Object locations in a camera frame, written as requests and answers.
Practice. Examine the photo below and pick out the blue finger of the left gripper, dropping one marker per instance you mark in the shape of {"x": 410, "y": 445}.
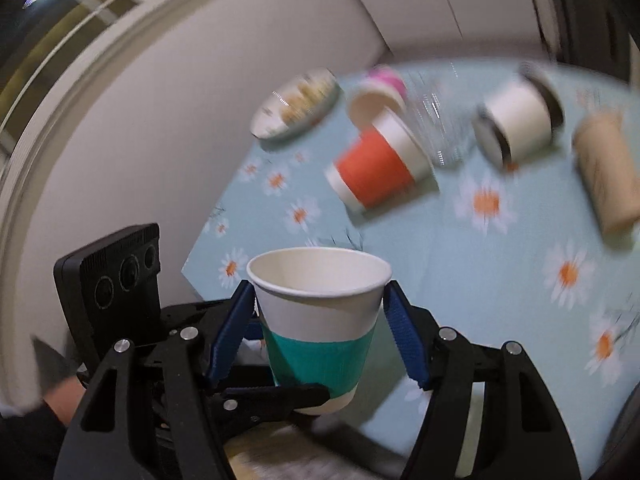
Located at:
{"x": 273, "y": 402}

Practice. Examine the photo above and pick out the white bowl with snacks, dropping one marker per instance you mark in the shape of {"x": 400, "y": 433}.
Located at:
{"x": 296, "y": 106}

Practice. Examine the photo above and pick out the person's left hand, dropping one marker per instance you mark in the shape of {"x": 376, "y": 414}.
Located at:
{"x": 64, "y": 399}

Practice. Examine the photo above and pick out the white double door cabinet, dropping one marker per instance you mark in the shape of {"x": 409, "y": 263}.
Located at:
{"x": 508, "y": 25}

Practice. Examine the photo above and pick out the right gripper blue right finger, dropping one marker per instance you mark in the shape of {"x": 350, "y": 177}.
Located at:
{"x": 443, "y": 363}

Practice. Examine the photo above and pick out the black banded white cup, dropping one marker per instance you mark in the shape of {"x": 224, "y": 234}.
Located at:
{"x": 518, "y": 120}

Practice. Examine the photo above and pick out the daisy print blue tablecloth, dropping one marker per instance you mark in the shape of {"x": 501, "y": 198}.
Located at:
{"x": 497, "y": 256}

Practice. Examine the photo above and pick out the white framed window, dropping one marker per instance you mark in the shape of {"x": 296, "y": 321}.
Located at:
{"x": 115, "y": 136}

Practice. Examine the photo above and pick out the pink sleeve paper cup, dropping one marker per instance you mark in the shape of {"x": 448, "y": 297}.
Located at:
{"x": 381, "y": 88}

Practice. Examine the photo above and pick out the clear glass cup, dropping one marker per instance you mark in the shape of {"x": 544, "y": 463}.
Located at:
{"x": 439, "y": 112}

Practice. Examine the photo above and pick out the orange sleeve paper cup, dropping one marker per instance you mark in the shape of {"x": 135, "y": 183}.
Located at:
{"x": 386, "y": 160}

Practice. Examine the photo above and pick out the teal sleeve paper cup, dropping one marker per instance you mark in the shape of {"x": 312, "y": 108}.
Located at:
{"x": 319, "y": 307}

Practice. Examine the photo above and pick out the black tracking camera box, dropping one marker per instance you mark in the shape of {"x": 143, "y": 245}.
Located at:
{"x": 108, "y": 290}

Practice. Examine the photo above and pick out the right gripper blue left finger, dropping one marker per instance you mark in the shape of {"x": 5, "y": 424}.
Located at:
{"x": 195, "y": 359}

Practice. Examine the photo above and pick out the brown kraft paper cup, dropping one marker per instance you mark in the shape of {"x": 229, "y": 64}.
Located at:
{"x": 604, "y": 159}

